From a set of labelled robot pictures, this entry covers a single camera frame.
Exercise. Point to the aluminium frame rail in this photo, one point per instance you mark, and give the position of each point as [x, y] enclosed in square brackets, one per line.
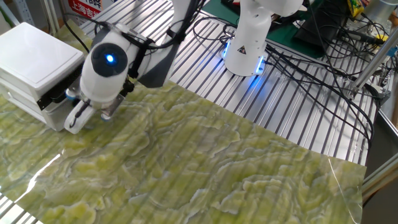
[382, 174]

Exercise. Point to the white plastic drawer cabinet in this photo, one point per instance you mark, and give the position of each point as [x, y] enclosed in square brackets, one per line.
[31, 59]

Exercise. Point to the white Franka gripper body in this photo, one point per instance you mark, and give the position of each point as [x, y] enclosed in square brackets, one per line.
[77, 119]

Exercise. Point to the green marble pattern mat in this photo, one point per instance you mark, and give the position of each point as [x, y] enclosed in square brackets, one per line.
[202, 174]

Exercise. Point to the silver wrist mount blue caps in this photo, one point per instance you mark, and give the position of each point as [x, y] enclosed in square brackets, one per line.
[112, 107]

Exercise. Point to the aluminium frame post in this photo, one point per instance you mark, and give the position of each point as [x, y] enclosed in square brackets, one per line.
[51, 15]
[373, 62]

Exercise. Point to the yellow snack package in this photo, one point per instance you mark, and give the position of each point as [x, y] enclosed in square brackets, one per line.
[356, 7]

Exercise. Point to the cardboard box red label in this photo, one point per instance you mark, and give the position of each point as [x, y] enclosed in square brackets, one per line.
[82, 7]

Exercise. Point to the black box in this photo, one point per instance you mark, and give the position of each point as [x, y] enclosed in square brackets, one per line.
[323, 21]

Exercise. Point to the white drawer with knob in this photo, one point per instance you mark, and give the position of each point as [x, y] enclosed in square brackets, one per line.
[54, 119]

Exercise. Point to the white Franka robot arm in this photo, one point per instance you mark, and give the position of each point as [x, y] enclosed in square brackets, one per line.
[102, 81]

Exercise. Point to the green board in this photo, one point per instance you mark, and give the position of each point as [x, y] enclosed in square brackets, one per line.
[286, 37]

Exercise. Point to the silver background robot arm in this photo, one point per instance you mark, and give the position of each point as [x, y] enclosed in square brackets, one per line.
[379, 11]

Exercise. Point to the grey shelf post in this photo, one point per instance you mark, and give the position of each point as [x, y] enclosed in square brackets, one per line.
[26, 12]

